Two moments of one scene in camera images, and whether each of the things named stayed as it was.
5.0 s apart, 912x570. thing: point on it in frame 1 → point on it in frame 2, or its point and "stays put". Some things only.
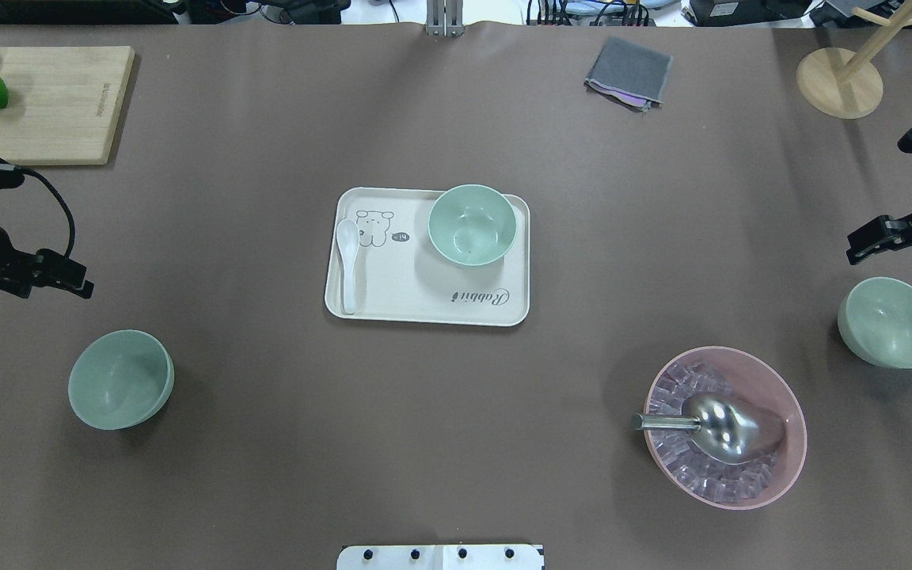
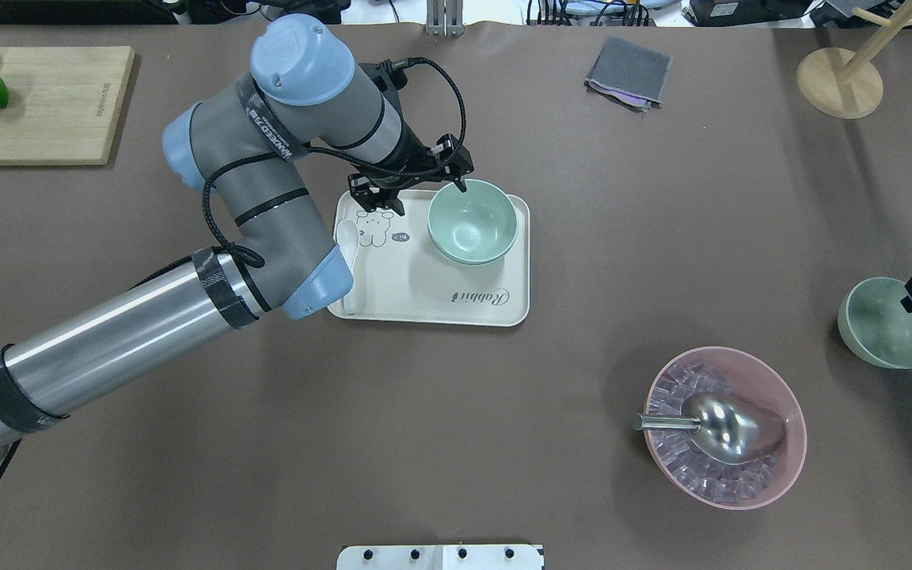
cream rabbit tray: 400,275 stays put
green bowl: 121,379 → 476,224
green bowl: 890,323 stays put
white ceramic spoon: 347,231 stays put
